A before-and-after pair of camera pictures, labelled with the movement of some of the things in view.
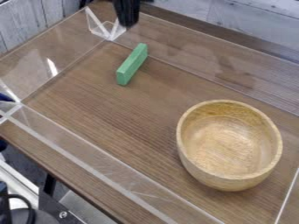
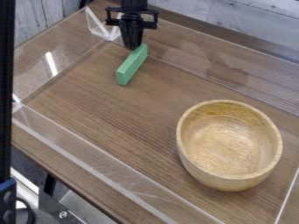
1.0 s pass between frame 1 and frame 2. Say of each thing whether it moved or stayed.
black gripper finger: moved
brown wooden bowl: stayed
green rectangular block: stayed
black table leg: stayed
